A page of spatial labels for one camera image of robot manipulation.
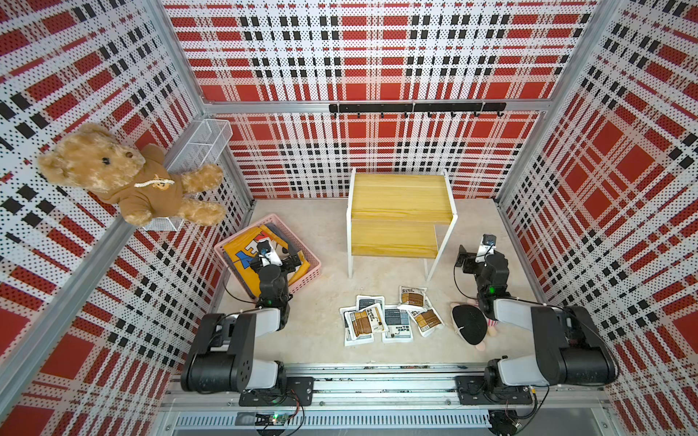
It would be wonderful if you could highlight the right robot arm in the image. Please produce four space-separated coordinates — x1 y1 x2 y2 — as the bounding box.
451 246 619 390

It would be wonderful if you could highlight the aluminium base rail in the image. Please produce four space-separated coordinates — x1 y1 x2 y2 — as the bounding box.
153 364 621 435

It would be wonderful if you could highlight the pink plastic basket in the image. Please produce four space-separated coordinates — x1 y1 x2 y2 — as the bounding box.
214 214 321 294

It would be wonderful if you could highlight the blue coffee bag left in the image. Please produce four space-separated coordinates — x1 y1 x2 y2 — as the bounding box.
339 305 376 348

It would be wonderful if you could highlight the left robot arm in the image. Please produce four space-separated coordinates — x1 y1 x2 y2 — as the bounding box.
180 254 302 397

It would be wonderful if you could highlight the blue coffee bag middle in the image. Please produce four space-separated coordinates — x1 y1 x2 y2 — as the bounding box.
356 295 385 311

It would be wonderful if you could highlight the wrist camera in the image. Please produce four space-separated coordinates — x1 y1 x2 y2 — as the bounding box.
476 234 497 263
257 239 283 266

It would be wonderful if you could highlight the blue coffee bag right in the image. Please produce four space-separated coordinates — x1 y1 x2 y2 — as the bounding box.
382 305 414 343

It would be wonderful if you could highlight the brown coffee bag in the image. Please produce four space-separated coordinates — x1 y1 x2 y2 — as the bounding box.
344 304 387 341
397 286 427 314
410 309 445 337

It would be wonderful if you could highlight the brown teddy bear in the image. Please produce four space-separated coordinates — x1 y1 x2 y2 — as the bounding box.
37 123 226 227

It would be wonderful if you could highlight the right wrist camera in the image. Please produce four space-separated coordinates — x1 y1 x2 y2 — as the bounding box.
476 234 497 263

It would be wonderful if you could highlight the clear wire wall basket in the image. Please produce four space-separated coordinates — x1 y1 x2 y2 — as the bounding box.
165 119 233 217

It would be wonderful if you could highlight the blue coffee bag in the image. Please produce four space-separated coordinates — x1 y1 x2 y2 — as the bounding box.
339 305 376 348
356 295 385 311
382 305 414 343

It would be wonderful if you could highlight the yellow two-tier shelf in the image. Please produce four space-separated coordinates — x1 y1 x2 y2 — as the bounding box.
345 169 458 281

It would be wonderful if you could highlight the green circuit board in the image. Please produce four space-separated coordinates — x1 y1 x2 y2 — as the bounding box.
254 412 292 428

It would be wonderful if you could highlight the black hook rail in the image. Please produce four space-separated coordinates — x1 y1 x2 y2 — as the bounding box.
328 102 507 116

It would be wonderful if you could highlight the small doll black hat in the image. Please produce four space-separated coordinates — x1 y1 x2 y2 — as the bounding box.
450 299 498 352

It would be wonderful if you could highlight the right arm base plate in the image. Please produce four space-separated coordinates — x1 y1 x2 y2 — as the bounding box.
454 375 534 405

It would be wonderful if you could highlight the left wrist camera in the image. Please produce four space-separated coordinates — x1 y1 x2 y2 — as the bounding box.
257 239 283 266

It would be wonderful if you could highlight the yellow printed cloth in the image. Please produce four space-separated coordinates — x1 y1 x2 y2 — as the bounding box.
222 223 311 297

